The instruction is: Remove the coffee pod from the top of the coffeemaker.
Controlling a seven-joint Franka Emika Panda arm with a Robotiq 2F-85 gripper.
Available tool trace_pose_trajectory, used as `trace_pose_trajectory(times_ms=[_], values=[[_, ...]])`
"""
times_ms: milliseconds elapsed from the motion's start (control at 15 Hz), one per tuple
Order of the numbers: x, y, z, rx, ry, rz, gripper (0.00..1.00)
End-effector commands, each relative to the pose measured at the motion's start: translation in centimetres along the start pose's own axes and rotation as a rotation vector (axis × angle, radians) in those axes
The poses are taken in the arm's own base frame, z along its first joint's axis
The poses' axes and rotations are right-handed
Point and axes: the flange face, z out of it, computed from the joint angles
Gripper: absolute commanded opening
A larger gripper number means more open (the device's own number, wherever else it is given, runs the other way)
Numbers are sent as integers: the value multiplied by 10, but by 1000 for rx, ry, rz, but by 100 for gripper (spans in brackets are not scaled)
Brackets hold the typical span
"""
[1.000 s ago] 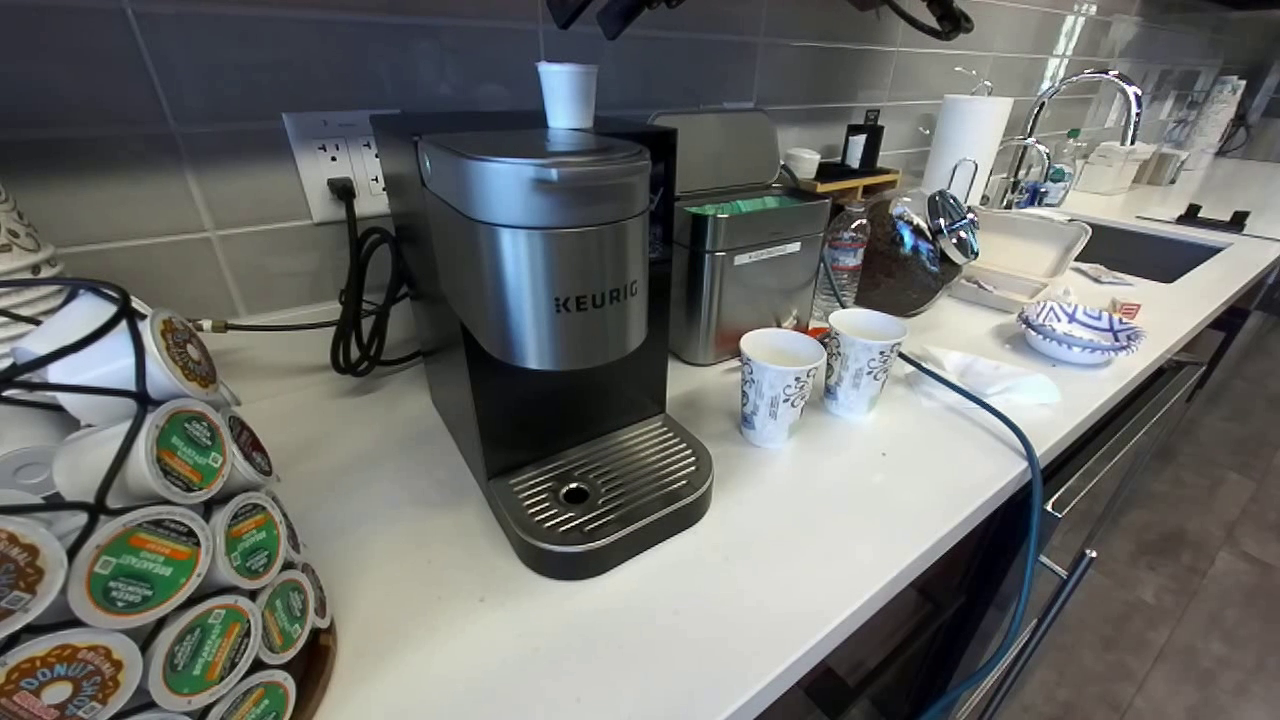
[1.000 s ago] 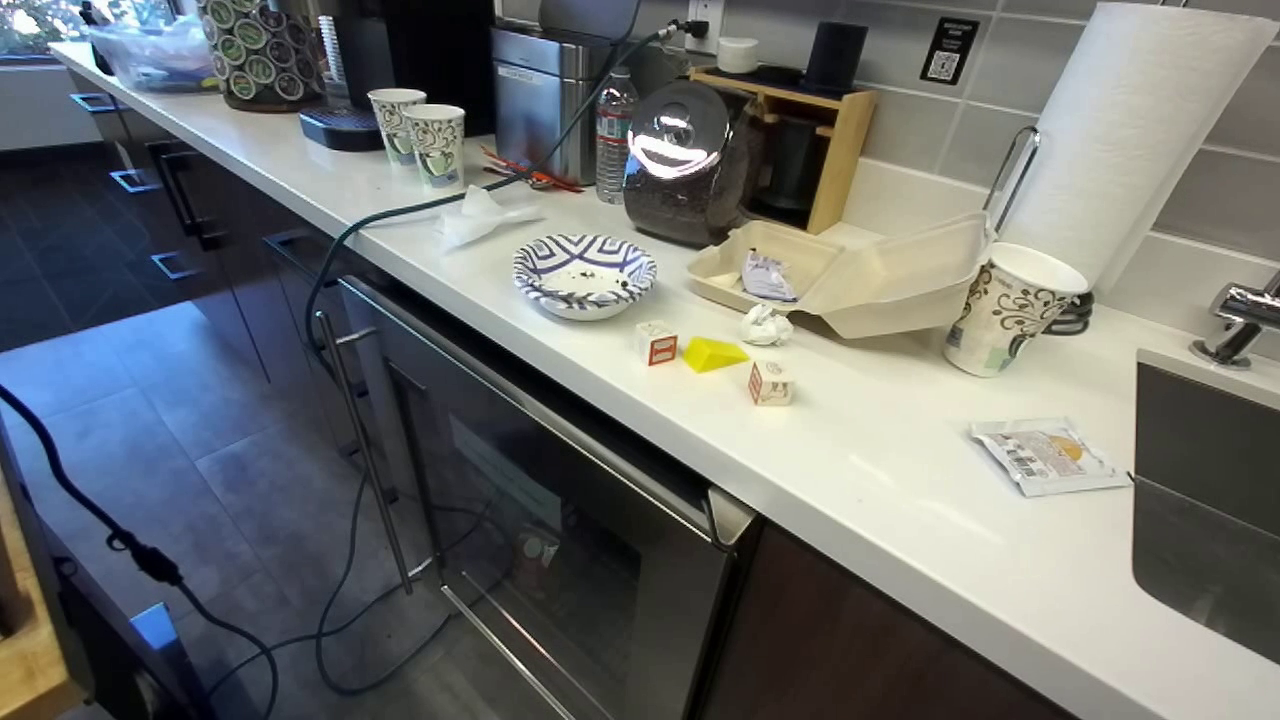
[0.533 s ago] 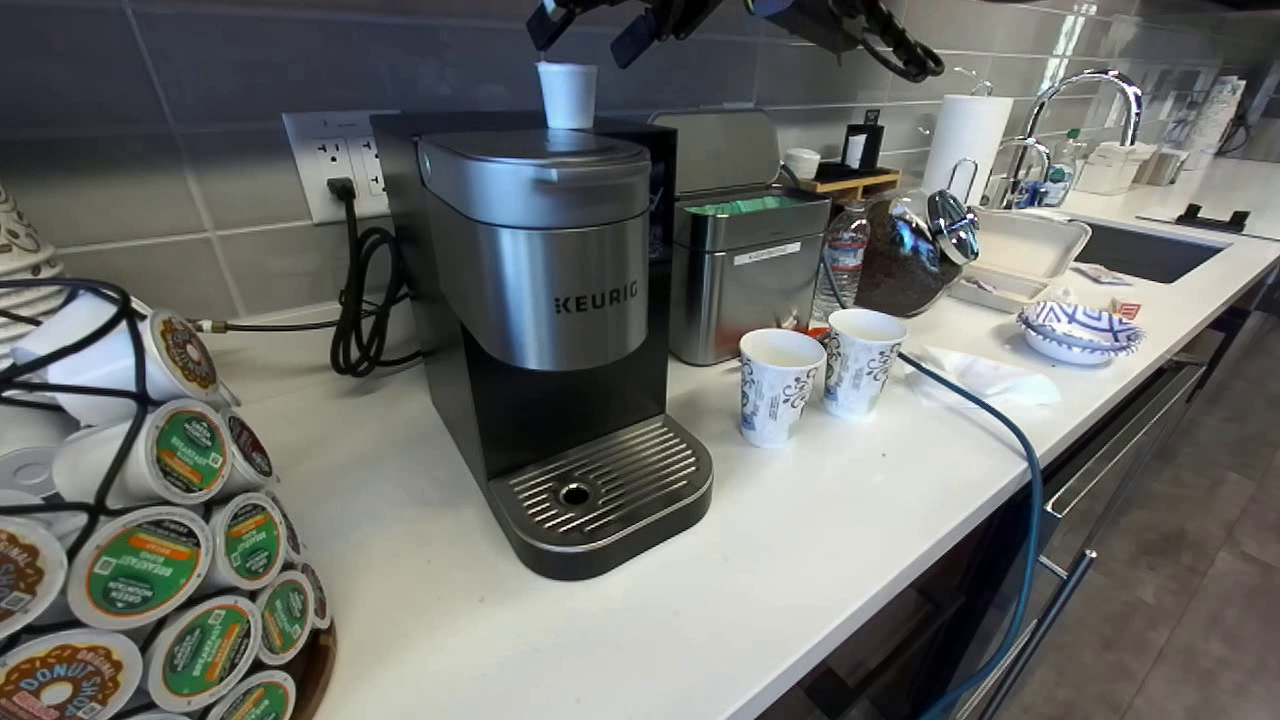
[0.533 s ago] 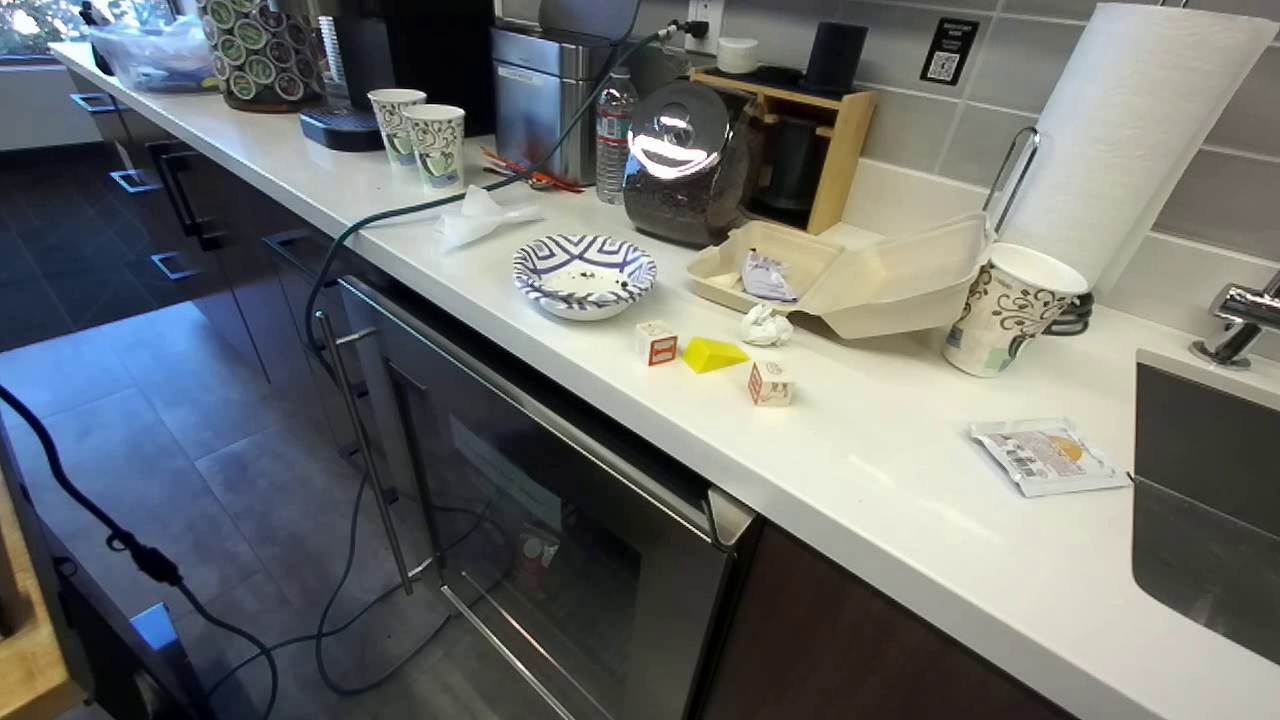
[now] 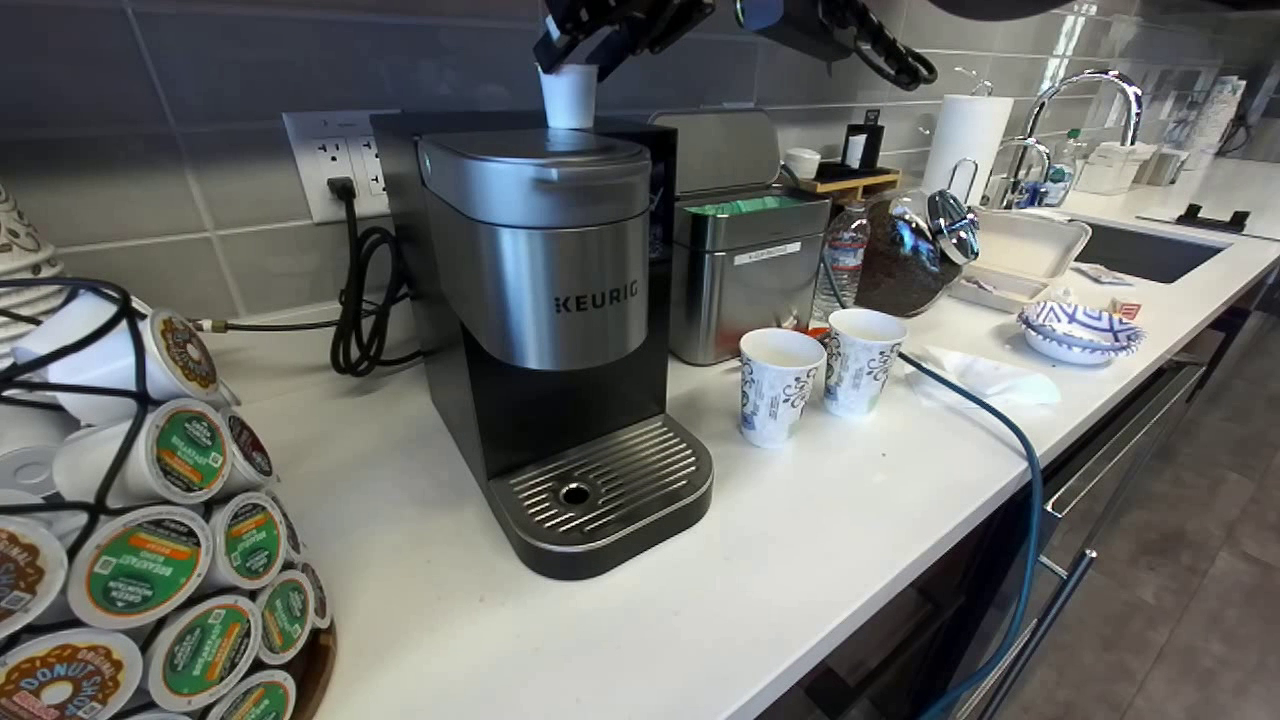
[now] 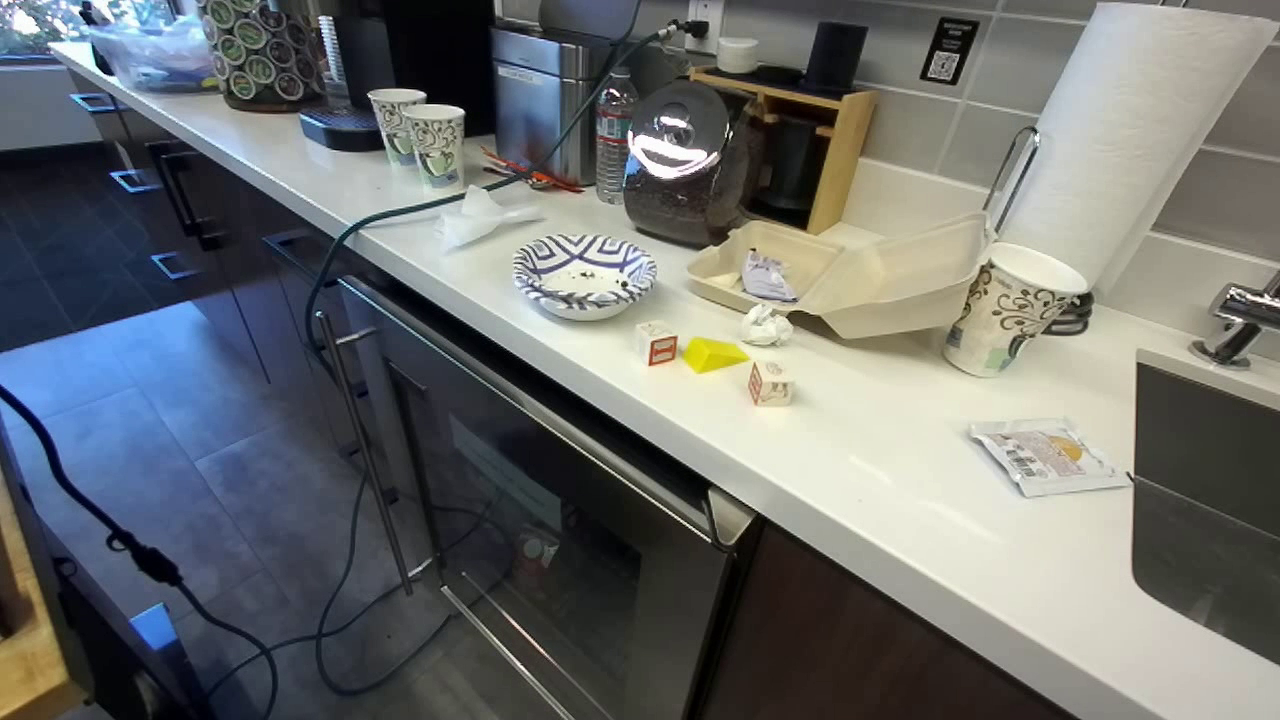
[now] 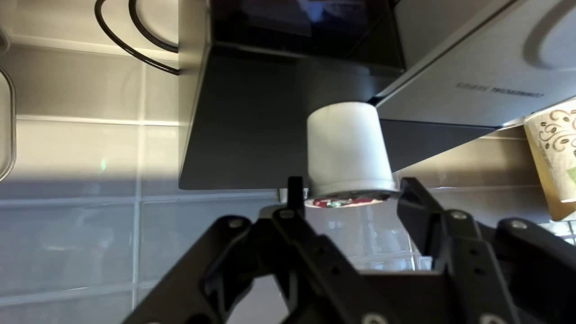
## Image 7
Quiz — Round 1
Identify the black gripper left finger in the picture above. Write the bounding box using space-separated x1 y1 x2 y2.
122 174 365 324

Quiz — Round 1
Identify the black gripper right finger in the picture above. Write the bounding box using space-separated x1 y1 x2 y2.
394 176 576 324

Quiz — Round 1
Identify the white coffee pod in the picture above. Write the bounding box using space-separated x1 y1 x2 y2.
304 100 399 210

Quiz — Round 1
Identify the silver black Keurig coffeemaker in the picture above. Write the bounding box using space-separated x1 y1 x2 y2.
178 0 576 192

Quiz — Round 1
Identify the patterned paper cup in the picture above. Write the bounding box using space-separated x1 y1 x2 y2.
522 97 576 223

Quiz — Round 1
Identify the black power cord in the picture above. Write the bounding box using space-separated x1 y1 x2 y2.
93 0 181 77

